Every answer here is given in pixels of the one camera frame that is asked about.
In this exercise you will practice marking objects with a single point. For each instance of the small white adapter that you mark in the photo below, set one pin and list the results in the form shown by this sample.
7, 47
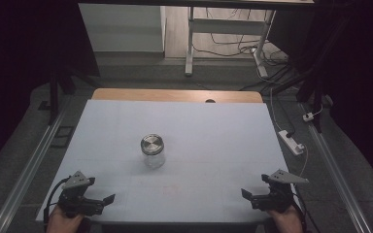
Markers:
308, 116

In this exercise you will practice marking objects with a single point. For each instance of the dark curtain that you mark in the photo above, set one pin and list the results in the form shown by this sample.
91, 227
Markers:
26, 58
353, 64

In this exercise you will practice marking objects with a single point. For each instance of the white desk frame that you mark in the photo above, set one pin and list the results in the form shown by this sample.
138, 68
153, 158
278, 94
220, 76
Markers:
226, 26

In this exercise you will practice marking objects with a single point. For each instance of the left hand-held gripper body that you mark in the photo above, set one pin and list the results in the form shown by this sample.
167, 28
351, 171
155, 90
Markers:
77, 202

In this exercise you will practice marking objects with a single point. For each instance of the white foam board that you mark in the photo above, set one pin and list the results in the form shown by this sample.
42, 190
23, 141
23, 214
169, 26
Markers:
207, 136

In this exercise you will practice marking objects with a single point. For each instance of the person's left hand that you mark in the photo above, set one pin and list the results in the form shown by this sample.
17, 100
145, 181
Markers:
63, 223

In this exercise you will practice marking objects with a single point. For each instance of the black floor bracket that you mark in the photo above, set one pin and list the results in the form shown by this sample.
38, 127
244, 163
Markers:
62, 136

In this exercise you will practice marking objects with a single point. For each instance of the silver metal jar lid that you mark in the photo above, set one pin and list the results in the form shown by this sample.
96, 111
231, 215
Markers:
152, 144

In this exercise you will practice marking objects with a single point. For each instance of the white power strip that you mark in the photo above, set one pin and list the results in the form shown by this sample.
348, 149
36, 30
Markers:
290, 141

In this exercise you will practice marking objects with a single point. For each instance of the clear glass jar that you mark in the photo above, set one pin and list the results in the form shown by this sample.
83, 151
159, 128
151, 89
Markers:
154, 159

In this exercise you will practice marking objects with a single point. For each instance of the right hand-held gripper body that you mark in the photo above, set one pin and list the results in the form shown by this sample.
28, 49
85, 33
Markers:
277, 195

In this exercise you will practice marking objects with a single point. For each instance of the metal floor rail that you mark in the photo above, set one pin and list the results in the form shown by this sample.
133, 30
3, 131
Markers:
340, 181
26, 176

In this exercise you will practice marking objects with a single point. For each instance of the wooden table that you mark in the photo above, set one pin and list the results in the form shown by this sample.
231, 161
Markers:
175, 95

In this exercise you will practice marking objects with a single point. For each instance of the black stand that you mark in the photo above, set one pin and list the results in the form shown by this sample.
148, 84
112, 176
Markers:
54, 97

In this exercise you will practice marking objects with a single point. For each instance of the person's right hand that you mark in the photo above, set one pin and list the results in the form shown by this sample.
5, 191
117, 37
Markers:
286, 221

